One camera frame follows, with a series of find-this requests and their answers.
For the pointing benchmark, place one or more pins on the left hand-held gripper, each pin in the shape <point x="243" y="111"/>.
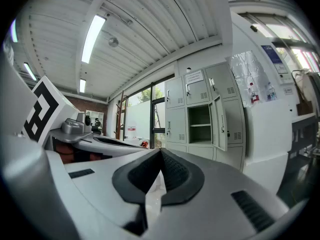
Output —
<point x="47" y="109"/>

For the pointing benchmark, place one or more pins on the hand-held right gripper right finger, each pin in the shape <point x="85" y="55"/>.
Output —
<point x="212" y="196"/>

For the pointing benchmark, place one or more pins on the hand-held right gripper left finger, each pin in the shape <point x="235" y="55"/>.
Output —
<point x="100" y="184"/>

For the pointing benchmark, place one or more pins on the grey metal locker cabinet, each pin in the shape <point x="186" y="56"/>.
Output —
<point x="175" y="124"/>

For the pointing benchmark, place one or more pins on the grey locker door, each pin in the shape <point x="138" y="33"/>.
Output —
<point x="220" y="124"/>

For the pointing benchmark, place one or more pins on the red and white sign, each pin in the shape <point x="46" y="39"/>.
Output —
<point x="131" y="128"/>

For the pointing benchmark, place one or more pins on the white open shelf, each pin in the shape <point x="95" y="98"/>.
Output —
<point x="95" y="115"/>

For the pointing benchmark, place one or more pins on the frosted glass panel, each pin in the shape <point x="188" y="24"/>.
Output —
<point x="138" y="114"/>

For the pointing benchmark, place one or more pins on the long ceiling light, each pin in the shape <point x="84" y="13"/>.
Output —
<point x="82" y="85"/>
<point x="30" y="71"/>
<point x="14" y="30"/>
<point x="92" y="37"/>

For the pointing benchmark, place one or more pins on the white boxy ledge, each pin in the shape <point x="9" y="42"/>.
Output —
<point x="265" y="139"/>

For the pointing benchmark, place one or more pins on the red label water bottle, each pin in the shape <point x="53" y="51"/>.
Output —
<point x="254" y="97"/>

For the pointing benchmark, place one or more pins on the round smoke detector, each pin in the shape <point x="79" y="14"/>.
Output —
<point x="113" y="42"/>

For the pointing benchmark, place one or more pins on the white paper notice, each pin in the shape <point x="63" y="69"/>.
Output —
<point x="194" y="77"/>

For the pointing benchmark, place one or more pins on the dark grey desk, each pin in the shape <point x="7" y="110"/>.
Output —
<point x="303" y="134"/>

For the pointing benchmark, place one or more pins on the blue label water bottle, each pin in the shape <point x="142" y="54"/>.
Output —
<point x="270" y="95"/>

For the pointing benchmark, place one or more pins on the clear plastic bag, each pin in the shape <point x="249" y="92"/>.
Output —
<point x="245" y="69"/>

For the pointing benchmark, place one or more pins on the beige hanging bag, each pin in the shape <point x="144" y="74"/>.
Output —
<point x="308" y="84"/>

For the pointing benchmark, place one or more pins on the wide multi-pane window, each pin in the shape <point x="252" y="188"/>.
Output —
<point x="282" y="31"/>

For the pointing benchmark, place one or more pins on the black window frame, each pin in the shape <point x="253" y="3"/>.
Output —
<point x="152" y="109"/>

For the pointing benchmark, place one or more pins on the white security camera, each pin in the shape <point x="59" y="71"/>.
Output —
<point x="107" y="14"/>

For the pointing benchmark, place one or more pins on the blue and white wall poster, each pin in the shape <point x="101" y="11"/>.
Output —
<point x="271" y="54"/>

